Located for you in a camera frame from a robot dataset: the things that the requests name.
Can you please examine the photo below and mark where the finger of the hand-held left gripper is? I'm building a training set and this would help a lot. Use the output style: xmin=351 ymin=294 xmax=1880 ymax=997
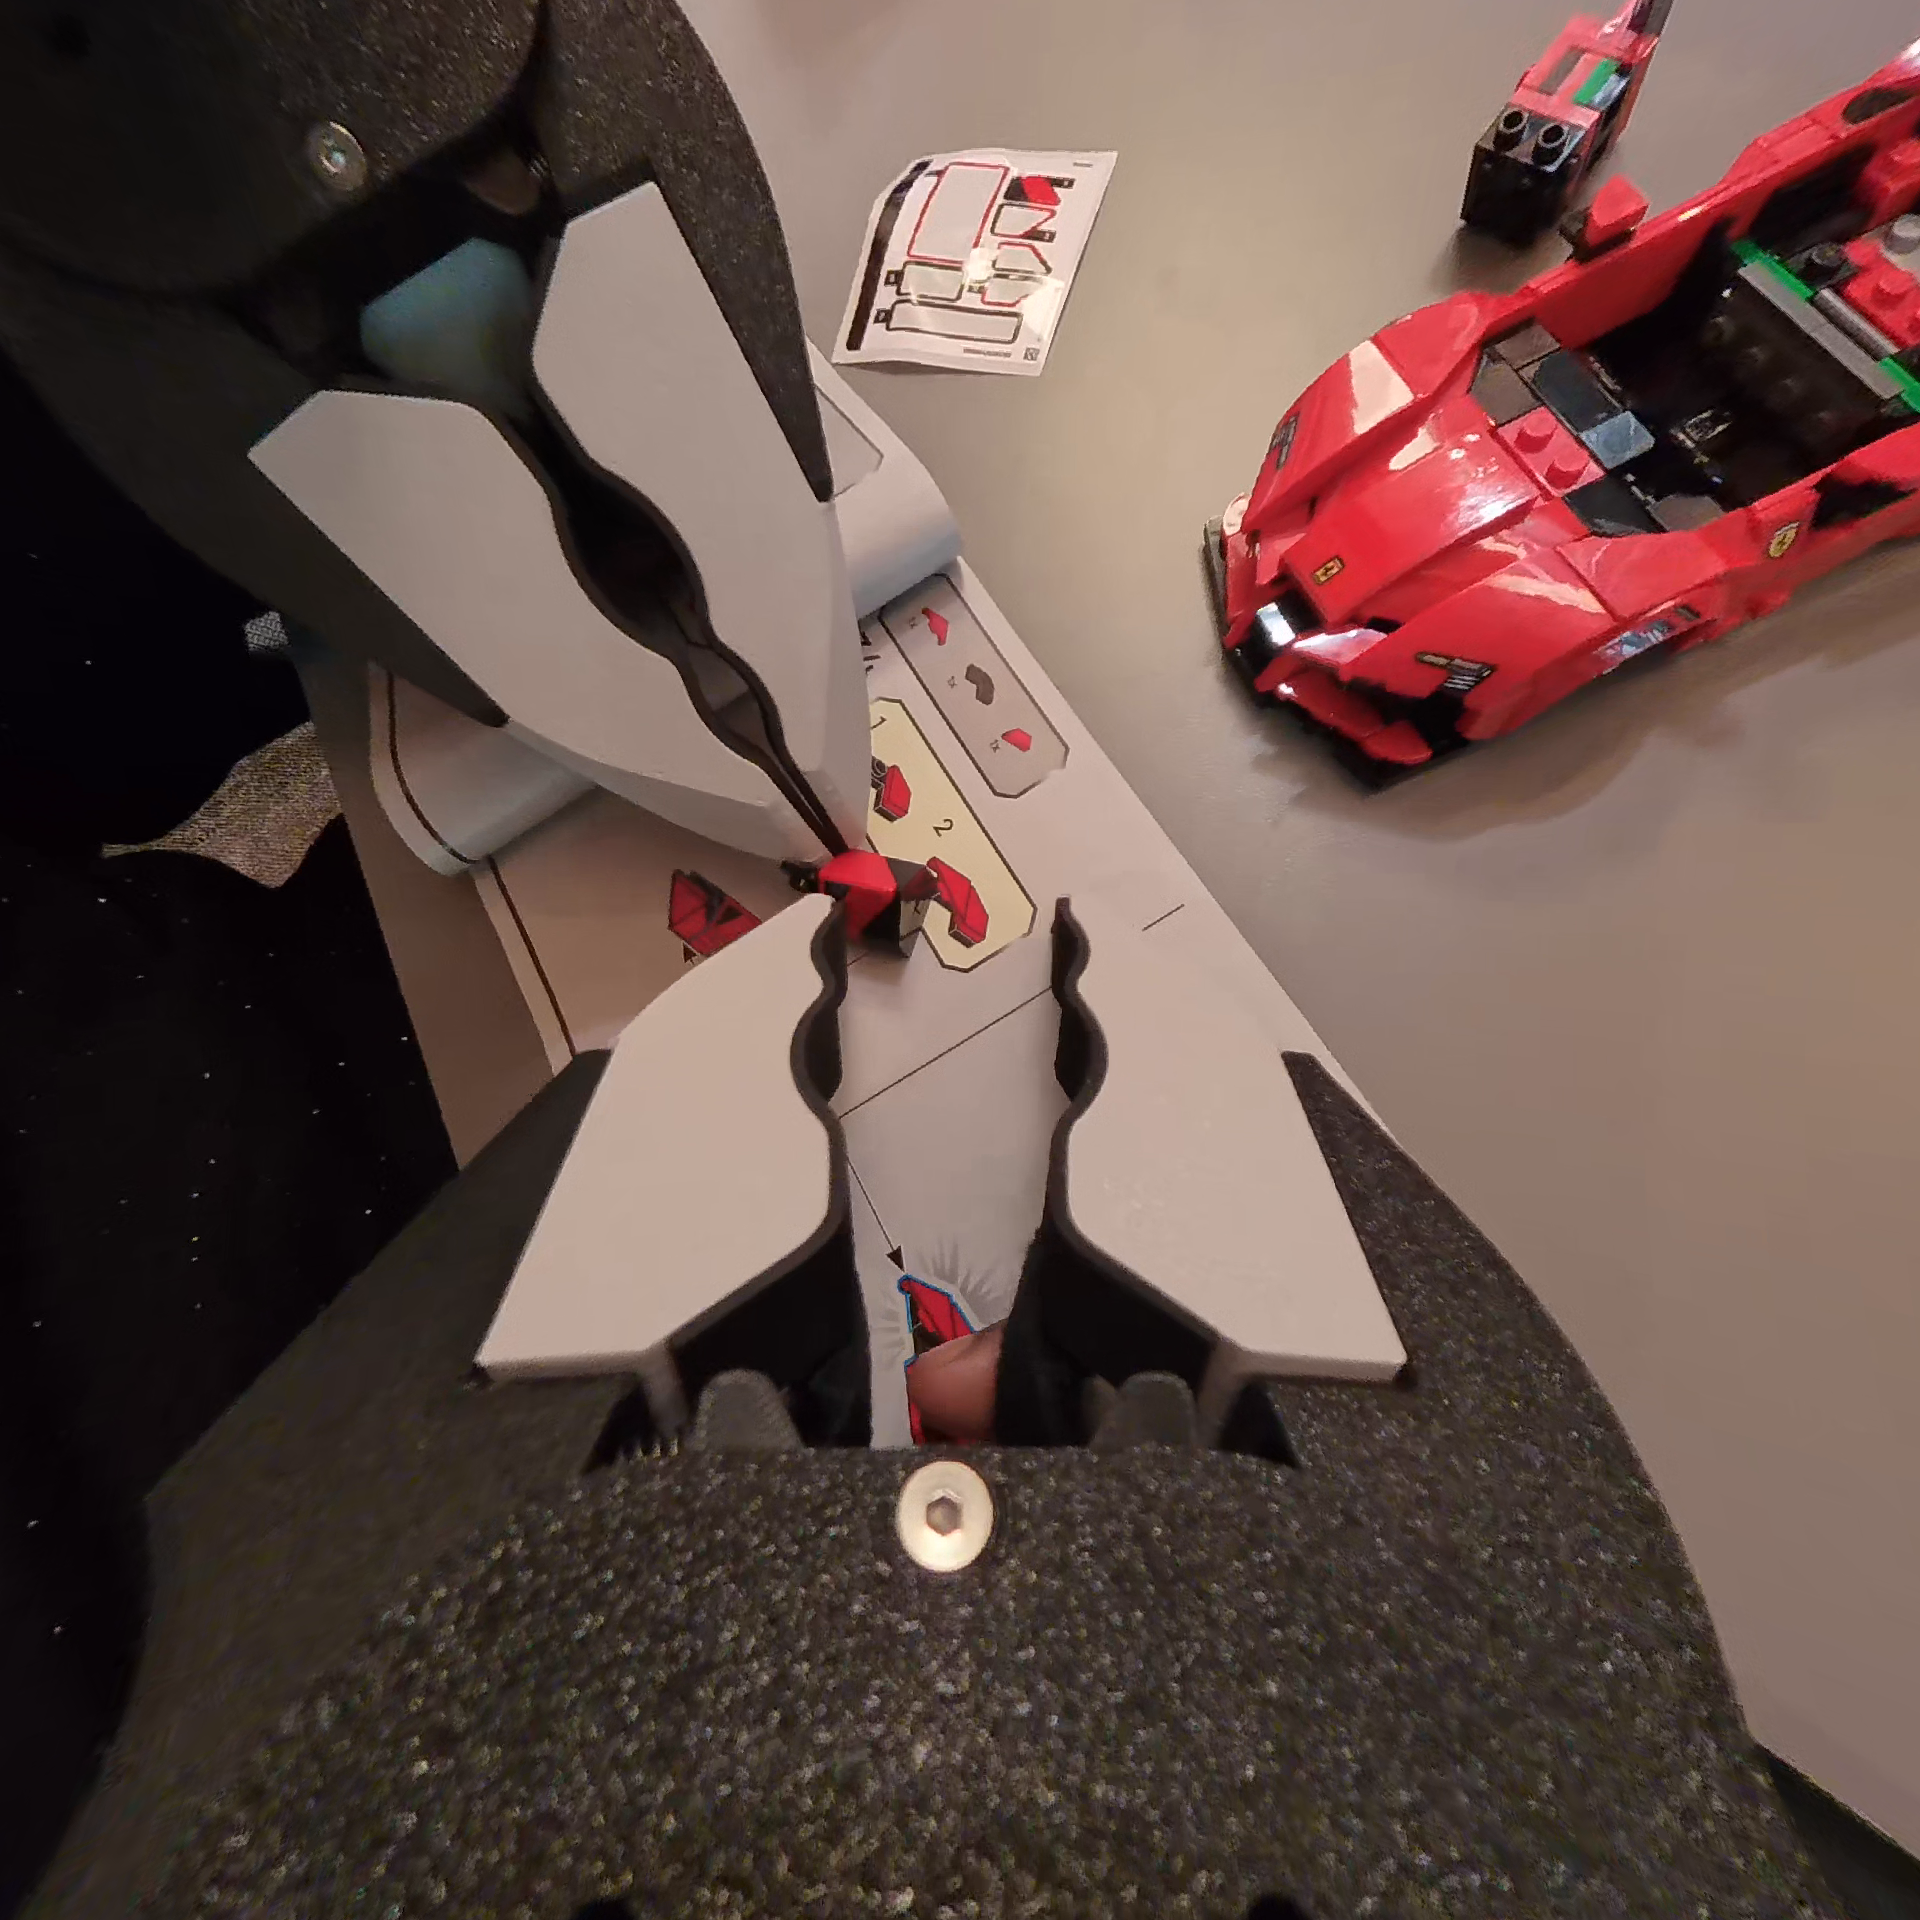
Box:
xmin=536 ymin=188 xmax=879 ymax=872
xmin=250 ymin=375 xmax=826 ymax=878

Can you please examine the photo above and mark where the white sticker sheet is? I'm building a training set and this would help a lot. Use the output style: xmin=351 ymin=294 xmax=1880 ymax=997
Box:
xmin=832 ymin=151 xmax=1120 ymax=377

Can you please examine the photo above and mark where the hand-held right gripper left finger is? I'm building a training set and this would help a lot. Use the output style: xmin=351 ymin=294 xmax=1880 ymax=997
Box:
xmin=476 ymin=896 xmax=888 ymax=1441

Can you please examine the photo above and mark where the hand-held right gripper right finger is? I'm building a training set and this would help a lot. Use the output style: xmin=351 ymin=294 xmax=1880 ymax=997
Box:
xmin=1016 ymin=896 xmax=1417 ymax=1426

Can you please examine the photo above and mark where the lego instruction booklet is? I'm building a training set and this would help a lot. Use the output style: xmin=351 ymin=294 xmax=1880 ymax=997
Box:
xmin=301 ymin=391 xmax=1321 ymax=1441

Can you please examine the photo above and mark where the red black green lego assembly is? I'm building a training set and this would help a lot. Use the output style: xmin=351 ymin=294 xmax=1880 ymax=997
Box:
xmin=1464 ymin=0 xmax=1675 ymax=249

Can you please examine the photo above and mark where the small red lego piece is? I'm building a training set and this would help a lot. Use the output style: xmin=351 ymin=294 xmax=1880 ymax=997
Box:
xmin=796 ymin=850 xmax=916 ymax=937

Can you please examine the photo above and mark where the red lego car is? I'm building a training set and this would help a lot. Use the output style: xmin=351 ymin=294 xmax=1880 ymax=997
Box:
xmin=1209 ymin=45 xmax=1920 ymax=789

